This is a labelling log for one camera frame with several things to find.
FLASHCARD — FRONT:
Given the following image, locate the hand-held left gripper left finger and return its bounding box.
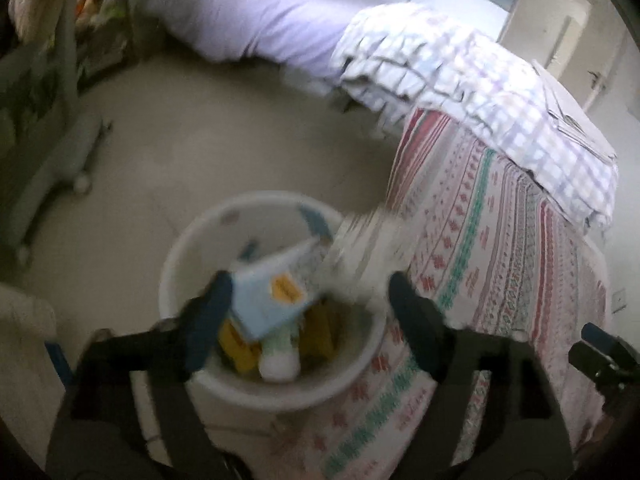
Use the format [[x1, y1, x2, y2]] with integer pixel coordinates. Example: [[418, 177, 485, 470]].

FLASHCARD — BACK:
[[45, 270, 236, 480]]

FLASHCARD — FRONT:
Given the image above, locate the plaid ruffled blanket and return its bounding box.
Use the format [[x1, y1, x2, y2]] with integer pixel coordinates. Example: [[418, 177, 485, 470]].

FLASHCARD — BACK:
[[332, 2, 619, 234]]

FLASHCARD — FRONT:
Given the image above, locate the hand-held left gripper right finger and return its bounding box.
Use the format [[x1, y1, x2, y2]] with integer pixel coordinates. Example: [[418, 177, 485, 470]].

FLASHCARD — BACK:
[[387, 271, 573, 480]]

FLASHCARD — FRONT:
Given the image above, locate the clear plastic wrapper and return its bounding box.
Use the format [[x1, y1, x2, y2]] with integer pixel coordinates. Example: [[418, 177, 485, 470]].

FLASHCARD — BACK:
[[322, 210, 417, 307]]

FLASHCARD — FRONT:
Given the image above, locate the toy shelf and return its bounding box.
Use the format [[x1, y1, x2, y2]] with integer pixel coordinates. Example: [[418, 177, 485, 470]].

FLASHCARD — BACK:
[[75, 0, 137, 87]]

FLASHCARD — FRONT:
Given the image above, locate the folded grey cloth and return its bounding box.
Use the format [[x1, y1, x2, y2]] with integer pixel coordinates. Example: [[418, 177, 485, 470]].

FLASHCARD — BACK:
[[531, 60, 618, 162]]

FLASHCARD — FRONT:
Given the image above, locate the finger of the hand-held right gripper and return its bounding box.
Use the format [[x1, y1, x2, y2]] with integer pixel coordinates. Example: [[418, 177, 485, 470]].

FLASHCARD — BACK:
[[581, 322, 637, 358], [568, 341, 617, 382]]

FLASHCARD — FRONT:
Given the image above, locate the white bottle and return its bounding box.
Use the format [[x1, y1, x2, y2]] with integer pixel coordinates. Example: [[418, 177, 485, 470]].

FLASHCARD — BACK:
[[259, 321, 304, 382]]

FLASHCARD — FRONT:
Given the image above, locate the blue board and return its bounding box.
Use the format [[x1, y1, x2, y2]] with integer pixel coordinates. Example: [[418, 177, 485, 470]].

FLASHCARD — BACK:
[[45, 340, 72, 392]]

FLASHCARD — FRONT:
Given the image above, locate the beige fluffy blanket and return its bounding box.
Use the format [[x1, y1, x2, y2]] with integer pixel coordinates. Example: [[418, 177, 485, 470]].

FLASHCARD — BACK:
[[10, 0, 72, 44]]

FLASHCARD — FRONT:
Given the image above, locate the light blue box orange label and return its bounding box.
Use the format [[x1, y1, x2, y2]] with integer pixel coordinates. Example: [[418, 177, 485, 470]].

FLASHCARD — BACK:
[[230, 237, 327, 341]]

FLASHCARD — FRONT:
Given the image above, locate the white cushioned furniture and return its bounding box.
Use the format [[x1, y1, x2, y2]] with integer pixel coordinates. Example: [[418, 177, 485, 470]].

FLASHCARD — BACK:
[[0, 285, 67, 461]]

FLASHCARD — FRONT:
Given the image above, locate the white plastic bin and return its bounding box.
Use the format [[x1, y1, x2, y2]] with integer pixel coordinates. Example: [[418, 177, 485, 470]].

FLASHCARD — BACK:
[[159, 191, 388, 413]]

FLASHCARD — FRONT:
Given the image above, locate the yellow tissue packet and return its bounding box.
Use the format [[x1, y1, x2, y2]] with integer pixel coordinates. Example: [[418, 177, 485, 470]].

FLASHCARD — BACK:
[[219, 320, 262, 373]]

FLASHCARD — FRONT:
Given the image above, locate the grey baby chair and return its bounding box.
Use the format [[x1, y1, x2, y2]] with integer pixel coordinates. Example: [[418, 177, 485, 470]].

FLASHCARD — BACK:
[[0, 0, 114, 264]]

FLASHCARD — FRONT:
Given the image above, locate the striped patterned blanket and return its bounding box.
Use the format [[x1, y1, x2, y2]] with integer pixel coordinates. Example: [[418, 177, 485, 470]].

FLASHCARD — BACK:
[[300, 107, 614, 480]]

